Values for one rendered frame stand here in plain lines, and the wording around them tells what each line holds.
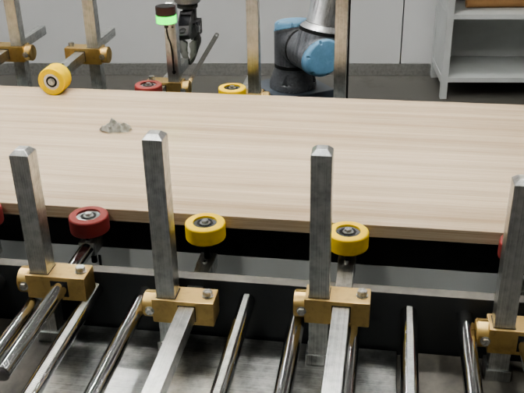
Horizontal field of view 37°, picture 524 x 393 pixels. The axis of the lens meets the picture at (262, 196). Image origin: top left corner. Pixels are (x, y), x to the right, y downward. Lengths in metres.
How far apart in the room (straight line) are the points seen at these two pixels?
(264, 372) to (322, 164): 0.42
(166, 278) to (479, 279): 0.62
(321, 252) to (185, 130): 0.76
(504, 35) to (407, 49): 0.61
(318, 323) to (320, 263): 0.13
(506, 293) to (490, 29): 3.99
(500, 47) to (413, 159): 3.53
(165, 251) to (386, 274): 0.47
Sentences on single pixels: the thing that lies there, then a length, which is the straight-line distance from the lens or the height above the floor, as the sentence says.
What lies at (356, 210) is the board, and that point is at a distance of 1.58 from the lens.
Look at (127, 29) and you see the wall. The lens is 5.31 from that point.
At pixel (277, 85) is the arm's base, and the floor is 0.63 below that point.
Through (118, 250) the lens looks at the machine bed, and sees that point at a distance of 1.69.
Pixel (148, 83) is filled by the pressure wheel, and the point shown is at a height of 0.91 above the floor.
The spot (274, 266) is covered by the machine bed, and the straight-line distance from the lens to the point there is 1.62.
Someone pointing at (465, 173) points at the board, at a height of 0.90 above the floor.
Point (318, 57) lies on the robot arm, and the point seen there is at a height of 0.79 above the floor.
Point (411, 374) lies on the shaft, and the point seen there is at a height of 0.82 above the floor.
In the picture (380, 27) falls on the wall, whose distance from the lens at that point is 5.18.
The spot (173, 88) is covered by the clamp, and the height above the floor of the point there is 0.85.
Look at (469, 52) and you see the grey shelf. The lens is 5.29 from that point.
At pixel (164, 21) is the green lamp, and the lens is 2.33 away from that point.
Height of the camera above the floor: 1.64
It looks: 27 degrees down
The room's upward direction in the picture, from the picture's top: 1 degrees counter-clockwise
